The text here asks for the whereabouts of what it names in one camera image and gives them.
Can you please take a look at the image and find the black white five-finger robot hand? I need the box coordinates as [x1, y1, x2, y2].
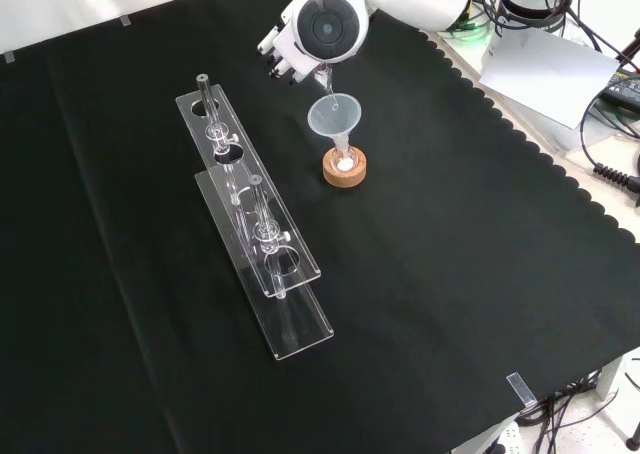
[257, 20, 322, 86]

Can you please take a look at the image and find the translucent plastic funnel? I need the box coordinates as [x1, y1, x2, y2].
[306, 92, 365, 148]

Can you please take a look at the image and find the small glass round-bottom flask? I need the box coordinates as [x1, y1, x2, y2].
[330, 141, 360, 173]

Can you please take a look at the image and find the clear acrylic funnel stand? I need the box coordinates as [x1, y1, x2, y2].
[174, 72, 336, 363]

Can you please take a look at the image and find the white paper sheet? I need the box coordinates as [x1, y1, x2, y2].
[478, 26, 622, 131]

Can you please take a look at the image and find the black bench cloth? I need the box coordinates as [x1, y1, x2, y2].
[0, 0, 640, 454]

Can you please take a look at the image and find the black box with yellow label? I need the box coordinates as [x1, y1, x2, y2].
[599, 70, 640, 109]

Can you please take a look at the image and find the brown cork ring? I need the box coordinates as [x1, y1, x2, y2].
[322, 148, 370, 189]

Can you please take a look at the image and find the black coiled cable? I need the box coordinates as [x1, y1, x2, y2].
[578, 87, 640, 193]

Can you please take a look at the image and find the black floor cable bundle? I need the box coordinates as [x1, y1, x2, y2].
[518, 357, 640, 454]

